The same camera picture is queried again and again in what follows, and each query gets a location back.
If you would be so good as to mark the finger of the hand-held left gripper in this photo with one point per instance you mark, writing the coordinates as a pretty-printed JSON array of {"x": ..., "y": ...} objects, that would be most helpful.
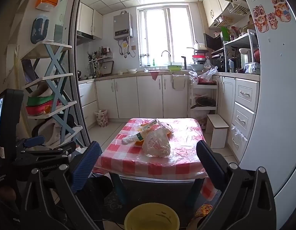
[
  {"x": 54, "y": 151},
  {"x": 34, "y": 141}
]

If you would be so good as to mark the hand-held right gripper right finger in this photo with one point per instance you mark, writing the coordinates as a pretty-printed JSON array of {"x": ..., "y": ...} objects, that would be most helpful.
[{"x": 206, "y": 159}]

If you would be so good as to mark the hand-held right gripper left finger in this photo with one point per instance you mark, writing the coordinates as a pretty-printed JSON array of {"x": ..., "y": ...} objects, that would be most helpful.
[{"x": 87, "y": 164}]

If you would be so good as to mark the white fluffy cloth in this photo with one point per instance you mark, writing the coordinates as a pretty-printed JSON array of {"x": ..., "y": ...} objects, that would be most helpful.
[{"x": 156, "y": 143}]

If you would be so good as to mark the white shoe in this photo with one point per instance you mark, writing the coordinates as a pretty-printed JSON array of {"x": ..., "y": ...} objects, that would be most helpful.
[{"x": 51, "y": 130}]

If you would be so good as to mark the red checked tablecloth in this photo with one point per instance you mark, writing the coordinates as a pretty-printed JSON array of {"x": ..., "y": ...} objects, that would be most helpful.
[{"x": 186, "y": 143}]

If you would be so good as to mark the white step stool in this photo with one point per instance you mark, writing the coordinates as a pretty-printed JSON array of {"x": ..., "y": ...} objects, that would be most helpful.
[{"x": 218, "y": 134}]

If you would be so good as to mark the red green folded cloth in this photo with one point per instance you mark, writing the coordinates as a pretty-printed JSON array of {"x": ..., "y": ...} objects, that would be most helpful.
[{"x": 40, "y": 107}]

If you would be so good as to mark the clear plastic bag on drawer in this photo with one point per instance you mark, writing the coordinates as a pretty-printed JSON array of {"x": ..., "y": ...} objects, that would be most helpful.
[{"x": 239, "y": 133}]

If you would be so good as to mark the floral bag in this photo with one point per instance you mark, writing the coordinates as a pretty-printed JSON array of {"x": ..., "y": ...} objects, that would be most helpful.
[{"x": 101, "y": 118}]

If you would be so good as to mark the floral slipper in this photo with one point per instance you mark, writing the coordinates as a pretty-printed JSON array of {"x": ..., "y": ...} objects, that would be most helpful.
[{"x": 204, "y": 209}]

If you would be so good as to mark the plastic bottle green label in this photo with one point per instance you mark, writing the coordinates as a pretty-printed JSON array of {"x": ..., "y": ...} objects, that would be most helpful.
[{"x": 132, "y": 138}]

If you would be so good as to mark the dark wok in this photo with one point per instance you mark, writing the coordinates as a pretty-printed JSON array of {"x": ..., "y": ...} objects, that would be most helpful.
[{"x": 205, "y": 101}]

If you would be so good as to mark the white storage trolley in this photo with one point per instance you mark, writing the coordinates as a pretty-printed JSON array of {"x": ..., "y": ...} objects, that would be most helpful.
[{"x": 215, "y": 100}]

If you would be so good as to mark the yellow green printed wrapper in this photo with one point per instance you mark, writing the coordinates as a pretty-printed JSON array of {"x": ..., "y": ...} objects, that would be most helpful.
[{"x": 152, "y": 125}]

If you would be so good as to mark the white base cabinets under hob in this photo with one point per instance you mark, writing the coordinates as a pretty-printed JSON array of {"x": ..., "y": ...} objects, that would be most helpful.
[{"x": 87, "y": 95}]

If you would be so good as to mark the white drawer cabinet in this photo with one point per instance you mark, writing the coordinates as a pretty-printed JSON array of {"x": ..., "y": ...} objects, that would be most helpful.
[{"x": 245, "y": 100}]

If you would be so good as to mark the white base cabinets under sink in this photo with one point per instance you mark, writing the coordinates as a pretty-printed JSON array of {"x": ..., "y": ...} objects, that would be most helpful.
[{"x": 126, "y": 95}]

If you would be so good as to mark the white hanging door bin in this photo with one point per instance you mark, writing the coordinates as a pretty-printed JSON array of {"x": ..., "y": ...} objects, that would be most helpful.
[{"x": 178, "y": 83}]

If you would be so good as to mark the white shelf rack blue struts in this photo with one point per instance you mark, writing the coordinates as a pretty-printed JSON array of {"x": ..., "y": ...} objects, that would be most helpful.
[{"x": 53, "y": 60}]

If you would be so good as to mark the red white plastic bag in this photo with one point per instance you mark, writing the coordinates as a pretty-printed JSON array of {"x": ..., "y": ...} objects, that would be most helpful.
[{"x": 205, "y": 75}]

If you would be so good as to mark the white refrigerator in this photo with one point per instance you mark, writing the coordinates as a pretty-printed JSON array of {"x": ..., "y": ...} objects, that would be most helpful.
[{"x": 270, "y": 88}]

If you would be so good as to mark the green basin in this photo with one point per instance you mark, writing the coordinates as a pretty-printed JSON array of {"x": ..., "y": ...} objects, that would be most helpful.
[{"x": 174, "y": 68}]

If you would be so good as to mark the black microwave oven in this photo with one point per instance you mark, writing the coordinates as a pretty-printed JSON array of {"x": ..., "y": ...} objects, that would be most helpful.
[{"x": 218, "y": 61}]

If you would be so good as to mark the pink hanging cloth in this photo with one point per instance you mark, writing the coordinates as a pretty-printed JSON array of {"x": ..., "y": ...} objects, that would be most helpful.
[{"x": 154, "y": 74}]

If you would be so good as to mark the red basin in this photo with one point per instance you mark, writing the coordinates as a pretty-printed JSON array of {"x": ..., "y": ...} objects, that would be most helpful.
[{"x": 198, "y": 58}]

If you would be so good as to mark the white bowl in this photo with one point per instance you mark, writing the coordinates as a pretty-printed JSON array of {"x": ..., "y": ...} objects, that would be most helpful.
[{"x": 131, "y": 70}]

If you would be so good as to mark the chrome sink faucet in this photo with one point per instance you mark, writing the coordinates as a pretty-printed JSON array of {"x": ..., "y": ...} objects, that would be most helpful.
[{"x": 170, "y": 57}]

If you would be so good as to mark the white pot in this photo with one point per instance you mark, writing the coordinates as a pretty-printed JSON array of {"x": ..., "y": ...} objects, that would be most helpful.
[{"x": 199, "y": 46}]

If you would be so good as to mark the range hood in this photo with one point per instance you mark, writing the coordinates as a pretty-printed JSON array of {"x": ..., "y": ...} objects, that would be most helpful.
[{"x": 84, "y": 37}]

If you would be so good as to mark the metal counter rack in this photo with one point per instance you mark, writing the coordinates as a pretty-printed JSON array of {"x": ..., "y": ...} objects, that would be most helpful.
[{"x": 252, "y": 38}]

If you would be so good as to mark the kitchen window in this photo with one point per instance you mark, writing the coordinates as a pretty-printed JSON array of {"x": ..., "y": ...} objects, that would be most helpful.
[{"x": 157, "y": 36}]

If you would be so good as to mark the medium lion fridge magnet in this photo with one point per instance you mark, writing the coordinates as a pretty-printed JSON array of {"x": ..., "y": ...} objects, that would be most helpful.
[{"x": 260, "y": 19}]

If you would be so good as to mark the small lion fridge magnet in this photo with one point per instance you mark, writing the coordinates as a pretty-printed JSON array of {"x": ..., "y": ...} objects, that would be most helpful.
[{"x": 272, "y": 20}]

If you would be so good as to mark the large lion fridge magnet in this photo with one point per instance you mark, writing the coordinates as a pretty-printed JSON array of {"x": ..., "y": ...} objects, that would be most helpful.
[{"x": 281, "y": 6}]

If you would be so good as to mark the sliding door frame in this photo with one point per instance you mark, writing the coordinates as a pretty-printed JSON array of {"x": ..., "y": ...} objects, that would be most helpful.
[{"x": 72, "y": 52}]

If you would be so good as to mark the wall utensil rack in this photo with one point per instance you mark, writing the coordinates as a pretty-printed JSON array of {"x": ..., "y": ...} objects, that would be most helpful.
[{"x": 100, "y": 57}]

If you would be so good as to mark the white wall cabinets beside hood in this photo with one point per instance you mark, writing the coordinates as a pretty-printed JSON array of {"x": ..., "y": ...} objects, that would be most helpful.
[{"x": 87, "y": 19}]

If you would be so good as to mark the wall water heater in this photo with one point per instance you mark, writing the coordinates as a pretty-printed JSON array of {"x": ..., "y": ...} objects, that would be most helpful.
[{"x": 122, "y": 26}]

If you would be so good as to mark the white wall cabinets above rack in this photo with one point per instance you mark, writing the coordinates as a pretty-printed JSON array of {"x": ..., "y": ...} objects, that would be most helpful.
[{"x": 215, "y": 4}]

